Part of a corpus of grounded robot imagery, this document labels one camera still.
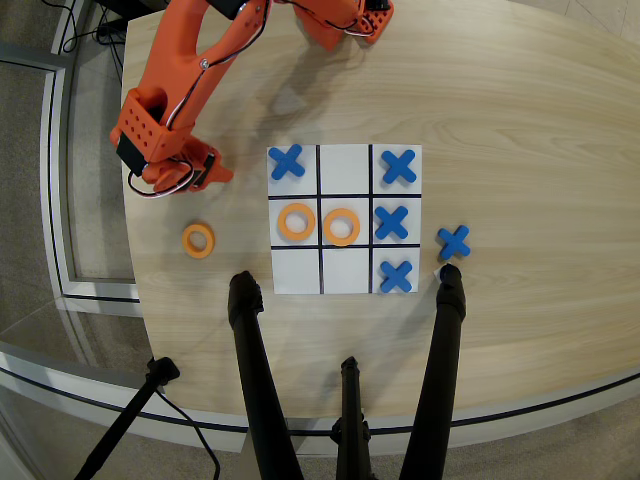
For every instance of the black stand pole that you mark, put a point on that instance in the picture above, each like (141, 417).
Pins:
(125, 422)

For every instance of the grey metal floor frame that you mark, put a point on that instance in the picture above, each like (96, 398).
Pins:
(55, 200)

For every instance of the blue foam cross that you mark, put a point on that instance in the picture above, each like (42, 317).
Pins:
(391, 222)
(399, 166)
(287, 162)
(396, 276)
(454, 242)

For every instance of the small white paper scrap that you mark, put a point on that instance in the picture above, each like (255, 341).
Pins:
(436, 274)

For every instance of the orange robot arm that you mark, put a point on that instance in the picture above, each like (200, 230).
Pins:
(175, 65)

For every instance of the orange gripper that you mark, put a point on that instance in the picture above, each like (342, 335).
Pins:
(216, 170)

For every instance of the white tic-tac-toe board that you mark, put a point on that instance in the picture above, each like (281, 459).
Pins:
(345, 172)

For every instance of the thin black tripod leg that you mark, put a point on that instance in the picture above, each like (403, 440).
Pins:
(351, 400)

